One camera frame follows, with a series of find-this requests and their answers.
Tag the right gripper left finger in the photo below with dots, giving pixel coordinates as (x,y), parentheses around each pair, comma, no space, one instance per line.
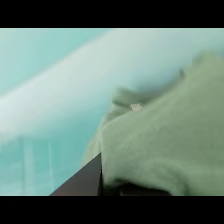
(85,181)

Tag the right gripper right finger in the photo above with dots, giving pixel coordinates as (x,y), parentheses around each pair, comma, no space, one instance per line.
(140,191)

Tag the green T-shirt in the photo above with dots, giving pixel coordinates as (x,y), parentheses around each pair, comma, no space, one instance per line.
(166,140)

